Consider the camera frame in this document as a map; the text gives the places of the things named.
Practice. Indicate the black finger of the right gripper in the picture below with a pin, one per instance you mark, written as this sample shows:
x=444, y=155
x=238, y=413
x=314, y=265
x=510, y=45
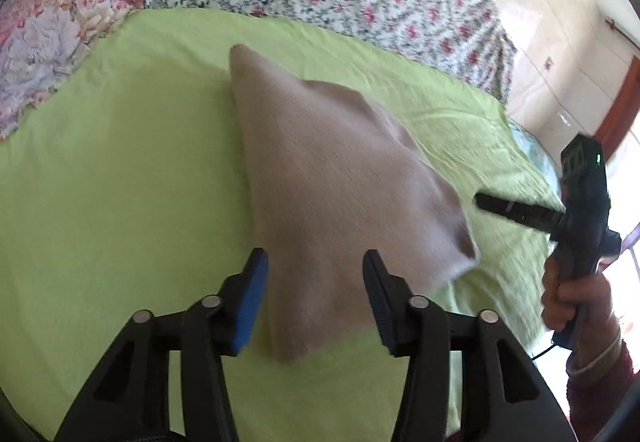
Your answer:
x=532, y=216

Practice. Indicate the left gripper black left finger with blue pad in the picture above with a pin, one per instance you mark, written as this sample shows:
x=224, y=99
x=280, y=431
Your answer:
x=162, y=378

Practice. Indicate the beige knitted sweater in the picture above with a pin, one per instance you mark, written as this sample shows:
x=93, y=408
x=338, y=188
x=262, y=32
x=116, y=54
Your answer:
x=332, y=175

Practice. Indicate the person's right hand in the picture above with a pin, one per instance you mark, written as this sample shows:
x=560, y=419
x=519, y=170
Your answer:
x=590, y=298

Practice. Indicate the light green bed sheet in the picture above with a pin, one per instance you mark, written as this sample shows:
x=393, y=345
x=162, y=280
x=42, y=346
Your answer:
x=127, y=189

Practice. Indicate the purple pink floral pillow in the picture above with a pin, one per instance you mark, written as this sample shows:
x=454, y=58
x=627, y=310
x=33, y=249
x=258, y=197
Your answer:
x=43, y=42

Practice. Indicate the red wooden door frame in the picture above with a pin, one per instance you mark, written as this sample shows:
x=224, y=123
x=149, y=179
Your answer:
x=617, y=122

